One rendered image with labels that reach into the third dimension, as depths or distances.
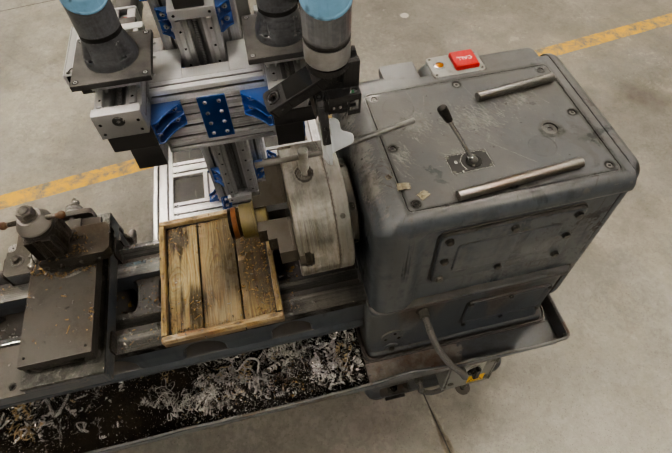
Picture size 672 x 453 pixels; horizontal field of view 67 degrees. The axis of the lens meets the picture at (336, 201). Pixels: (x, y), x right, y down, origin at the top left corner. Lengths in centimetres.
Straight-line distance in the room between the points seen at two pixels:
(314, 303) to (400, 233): 42
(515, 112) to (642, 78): 246
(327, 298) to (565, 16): 307
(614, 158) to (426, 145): 39
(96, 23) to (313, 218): 80
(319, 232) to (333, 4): 52
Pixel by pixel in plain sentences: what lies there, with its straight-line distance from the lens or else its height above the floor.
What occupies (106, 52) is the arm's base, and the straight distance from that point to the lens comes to 157.
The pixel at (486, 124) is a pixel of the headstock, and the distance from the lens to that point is 120.
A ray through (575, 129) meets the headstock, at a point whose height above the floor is 126.
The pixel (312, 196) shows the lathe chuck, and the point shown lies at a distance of 107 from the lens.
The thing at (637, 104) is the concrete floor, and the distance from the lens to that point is 346.
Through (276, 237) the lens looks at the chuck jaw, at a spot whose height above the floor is 111.
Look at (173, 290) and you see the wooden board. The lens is 141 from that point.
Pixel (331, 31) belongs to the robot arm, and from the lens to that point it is 76.
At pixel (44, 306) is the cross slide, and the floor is 97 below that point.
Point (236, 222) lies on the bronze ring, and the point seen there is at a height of 111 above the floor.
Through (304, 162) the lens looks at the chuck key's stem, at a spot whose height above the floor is 129.
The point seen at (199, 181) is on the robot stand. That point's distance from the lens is 250.
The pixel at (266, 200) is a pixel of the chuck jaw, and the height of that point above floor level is 113.
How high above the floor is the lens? 208
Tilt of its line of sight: 54 degrees down
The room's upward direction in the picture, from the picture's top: 3 degrees counter-clockwise
